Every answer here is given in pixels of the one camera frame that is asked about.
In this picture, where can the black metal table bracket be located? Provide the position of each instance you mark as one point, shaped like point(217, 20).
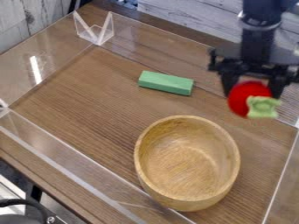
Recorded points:
point(38, 210)

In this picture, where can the clear acrylic tray wall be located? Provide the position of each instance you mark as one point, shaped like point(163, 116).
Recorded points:
point(83, 184)

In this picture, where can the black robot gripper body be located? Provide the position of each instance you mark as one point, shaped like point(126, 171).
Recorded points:
point(257, 55)

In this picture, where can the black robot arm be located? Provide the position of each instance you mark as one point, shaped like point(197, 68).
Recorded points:
point(267, 10)

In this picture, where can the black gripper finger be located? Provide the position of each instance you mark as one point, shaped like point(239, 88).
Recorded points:
point(230, 79)
point(277, 85)

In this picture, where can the wooden bowl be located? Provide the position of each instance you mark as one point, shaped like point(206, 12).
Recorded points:
point(187, 162)

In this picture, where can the clear acrylic corner bracket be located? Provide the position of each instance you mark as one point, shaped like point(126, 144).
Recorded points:
point(95, 34)

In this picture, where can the green rectangular block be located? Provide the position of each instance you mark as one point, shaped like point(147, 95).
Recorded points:
point(167, 83)

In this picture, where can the red plush strawberry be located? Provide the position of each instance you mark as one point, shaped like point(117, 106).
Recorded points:
point(251, 101)

